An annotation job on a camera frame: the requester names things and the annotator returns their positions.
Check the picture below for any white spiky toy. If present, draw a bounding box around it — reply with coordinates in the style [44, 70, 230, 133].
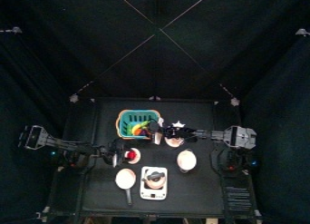
[171, 120, 187, 129]

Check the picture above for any white plate with pink rim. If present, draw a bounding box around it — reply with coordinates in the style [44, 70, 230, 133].
[163, 136, 187, 149]

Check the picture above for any yellow toy banana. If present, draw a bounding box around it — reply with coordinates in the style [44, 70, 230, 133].
[131, 121, 151, 135]

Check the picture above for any white plate under red toy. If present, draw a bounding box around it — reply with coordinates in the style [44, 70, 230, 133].
[124, 147, 143, 165]

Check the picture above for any teal basket with orange rim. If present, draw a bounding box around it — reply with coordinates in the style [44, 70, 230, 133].
[115, 109, 162, 141]

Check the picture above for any white toy stove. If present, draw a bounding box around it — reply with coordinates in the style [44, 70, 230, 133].
[139, 166, 170, 201]

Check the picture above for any white frying pan black handle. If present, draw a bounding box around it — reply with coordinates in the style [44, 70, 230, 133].
[114, 168, 138, 206]

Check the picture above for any white toy pot with handles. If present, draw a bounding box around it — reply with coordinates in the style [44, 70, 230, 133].
[175, 148, 199, 174]

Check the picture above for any copper toy kettle black handle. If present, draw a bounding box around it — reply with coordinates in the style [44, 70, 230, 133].
[143, 170, 167, 190]

